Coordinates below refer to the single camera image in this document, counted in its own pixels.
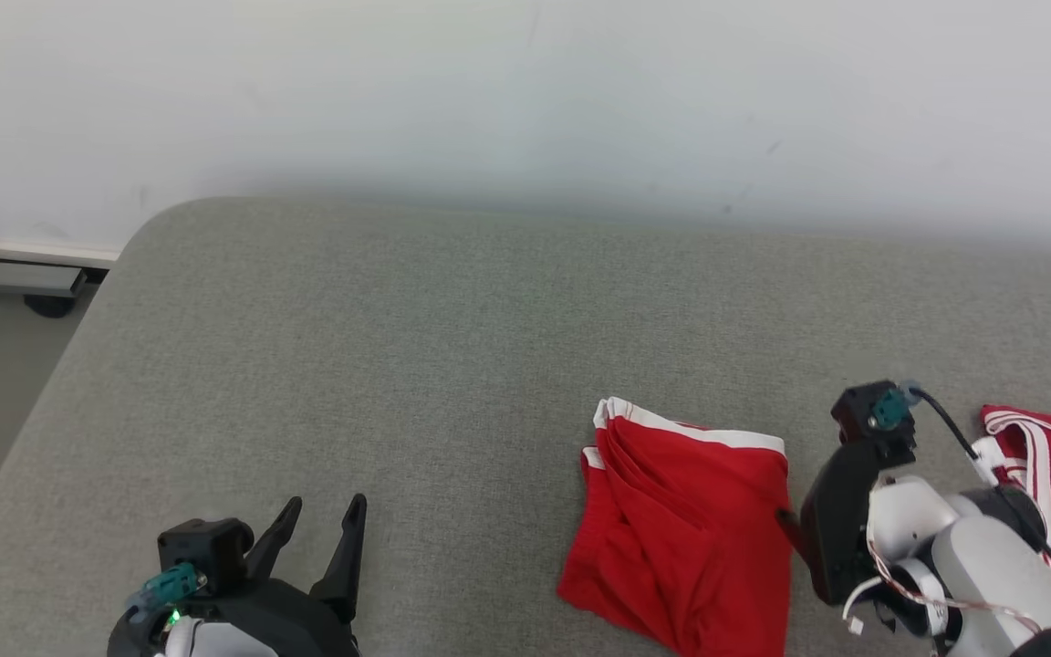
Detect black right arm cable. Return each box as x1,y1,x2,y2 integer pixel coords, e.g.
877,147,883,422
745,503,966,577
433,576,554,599
909,388,1051,623

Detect teal left camera connector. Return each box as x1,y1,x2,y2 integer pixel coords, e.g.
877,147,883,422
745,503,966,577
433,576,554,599
127,563,207,612

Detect grey metal bar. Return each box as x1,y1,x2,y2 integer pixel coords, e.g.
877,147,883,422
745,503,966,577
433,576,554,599
0,258,88,298

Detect black caster wheel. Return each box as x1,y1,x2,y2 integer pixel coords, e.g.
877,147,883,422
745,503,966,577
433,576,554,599
24,293,78,319

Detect teal right camera connector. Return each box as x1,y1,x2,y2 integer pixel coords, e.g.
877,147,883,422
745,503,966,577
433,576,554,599
870,383,923,432

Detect red shorts with white trim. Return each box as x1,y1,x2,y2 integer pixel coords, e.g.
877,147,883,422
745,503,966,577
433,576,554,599
557,397,796,657

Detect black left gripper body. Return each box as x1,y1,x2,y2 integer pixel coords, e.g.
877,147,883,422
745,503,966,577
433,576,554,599
106,578,362,657

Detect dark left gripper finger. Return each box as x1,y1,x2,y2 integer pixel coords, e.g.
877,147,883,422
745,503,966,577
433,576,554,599
246,496,303,586
310,493,369,627

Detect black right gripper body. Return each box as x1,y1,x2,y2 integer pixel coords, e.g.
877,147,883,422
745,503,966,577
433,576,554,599
799,438,919,606

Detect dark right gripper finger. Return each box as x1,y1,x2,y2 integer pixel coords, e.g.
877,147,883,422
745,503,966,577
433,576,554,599
775,508,806,554

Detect teal camera connector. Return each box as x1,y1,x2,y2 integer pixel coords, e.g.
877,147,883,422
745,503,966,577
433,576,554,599
870,383,923,432
127,563,207,612

